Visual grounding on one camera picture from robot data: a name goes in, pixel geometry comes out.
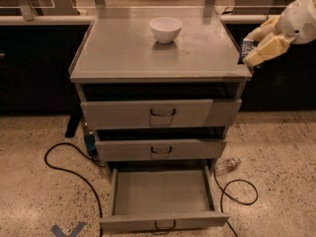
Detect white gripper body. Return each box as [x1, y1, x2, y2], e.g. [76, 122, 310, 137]
[277, 0, 316, 44]

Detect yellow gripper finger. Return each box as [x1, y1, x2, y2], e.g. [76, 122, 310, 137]
[243, 34, 291, 66]
[245, 16, 279, 42]

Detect dark blue rxbar wrapper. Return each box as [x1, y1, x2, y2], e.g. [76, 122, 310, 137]
[238, 39, 259, 64]

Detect grey drawer cabinet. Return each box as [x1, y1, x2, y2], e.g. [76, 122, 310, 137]
[68, 5, 255, 183]

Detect grey middle drawer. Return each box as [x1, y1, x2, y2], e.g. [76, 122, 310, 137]
[96, 126, 226, 161]

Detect grey drawer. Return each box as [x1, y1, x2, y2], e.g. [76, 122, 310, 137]
[100, 165, 228, 234]
[80, 83, 243, 130]
[96, 126, 226, 161]

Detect grey bottom drawer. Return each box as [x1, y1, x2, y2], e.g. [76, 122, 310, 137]
[100, 165, 228, 234]

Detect grey top drawer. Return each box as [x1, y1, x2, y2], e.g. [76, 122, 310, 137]
[80, 83, 243, 130]

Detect white ceramic bowl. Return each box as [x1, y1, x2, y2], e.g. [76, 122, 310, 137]
[149, 17, 183, 43]

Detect clear plastic bottle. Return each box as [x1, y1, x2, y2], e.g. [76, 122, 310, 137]
[215, 158, 241, 176]

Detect blue power adapter box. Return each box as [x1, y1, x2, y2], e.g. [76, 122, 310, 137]
[84, 134, 97, 157]

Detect black cable left floor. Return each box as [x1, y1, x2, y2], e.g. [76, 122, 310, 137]
[43, 142, 106, 237]

